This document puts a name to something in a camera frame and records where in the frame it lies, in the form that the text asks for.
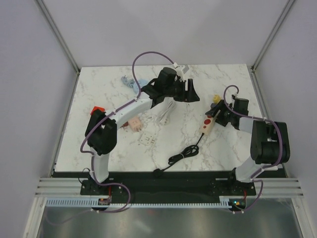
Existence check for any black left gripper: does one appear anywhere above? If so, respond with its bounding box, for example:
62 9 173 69
164 80 200 104

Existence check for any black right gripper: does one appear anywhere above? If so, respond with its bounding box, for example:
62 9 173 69
206 100 236 128

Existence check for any beige red power strip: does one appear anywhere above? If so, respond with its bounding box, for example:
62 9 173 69
199 111 219 135

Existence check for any yellow plug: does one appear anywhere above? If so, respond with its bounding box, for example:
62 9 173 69
213 94 221 104

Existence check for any black plug with cable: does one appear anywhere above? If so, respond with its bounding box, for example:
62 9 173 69
153 133 205 178

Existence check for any pink adapter plug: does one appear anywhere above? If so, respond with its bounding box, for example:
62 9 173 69
128 116 143 132

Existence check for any white adapter plug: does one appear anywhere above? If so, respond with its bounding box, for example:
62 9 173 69
139 131 156 146

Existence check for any red socket cube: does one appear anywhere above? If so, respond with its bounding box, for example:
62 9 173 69
91 106 106 116

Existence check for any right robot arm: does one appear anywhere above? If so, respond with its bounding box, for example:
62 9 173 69
205 98 290 195

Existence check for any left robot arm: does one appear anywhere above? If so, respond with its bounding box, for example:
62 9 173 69
80 67 200 195

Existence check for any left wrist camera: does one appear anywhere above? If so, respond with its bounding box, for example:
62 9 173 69
173 62 189 81

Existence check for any white coiled strip cable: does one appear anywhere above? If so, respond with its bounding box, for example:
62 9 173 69
156 98 177 126

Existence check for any grey coiled socket cable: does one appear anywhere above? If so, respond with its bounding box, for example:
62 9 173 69
120 75 149 94

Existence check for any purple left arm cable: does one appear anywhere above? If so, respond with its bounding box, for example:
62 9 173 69
46 51 179 224

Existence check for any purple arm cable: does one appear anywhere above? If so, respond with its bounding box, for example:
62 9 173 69
223 85 283 215
46 51 179 224

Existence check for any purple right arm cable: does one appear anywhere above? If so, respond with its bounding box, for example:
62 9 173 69
223 85 283 215

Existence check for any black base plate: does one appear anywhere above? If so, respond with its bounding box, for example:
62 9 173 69
51 170 288 199

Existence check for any right aluminium frame post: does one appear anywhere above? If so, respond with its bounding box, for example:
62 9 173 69
250 0 297 73

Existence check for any aluminium frame post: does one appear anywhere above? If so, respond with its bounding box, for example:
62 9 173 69
250 0 297 73
34 0 81 74

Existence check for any white slotted cable duct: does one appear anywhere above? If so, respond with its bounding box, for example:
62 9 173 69
46 195 235 208

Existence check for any aluminium front rail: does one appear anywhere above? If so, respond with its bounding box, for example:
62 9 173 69
35 178 304 198

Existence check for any left aluminium frame post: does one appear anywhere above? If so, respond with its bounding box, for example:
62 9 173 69
34 0 81 74

